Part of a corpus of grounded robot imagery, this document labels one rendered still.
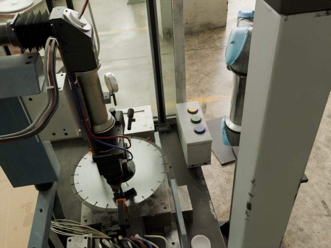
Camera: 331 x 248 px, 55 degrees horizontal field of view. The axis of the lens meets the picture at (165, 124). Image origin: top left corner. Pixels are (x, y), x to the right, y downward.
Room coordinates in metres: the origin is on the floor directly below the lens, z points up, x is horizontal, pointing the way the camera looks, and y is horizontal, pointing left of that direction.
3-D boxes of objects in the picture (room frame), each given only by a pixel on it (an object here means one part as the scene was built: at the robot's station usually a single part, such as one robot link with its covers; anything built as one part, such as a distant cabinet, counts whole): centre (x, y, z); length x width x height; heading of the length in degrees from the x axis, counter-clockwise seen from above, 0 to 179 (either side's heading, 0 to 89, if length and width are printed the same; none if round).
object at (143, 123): (1.12, 0.15, 0.82); 0.18 x 0.18 x 0.15; 5
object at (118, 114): (0.71, 0.15, 1.17); 0.06 x 0.05 x 0.20; 176
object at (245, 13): (1.36, -0.40, 1.21); 0.09 x 0.08 x 0.11; 167
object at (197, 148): (1.08, -0.12, 0.82); 0.28 x 0.11 x 0.15; 5
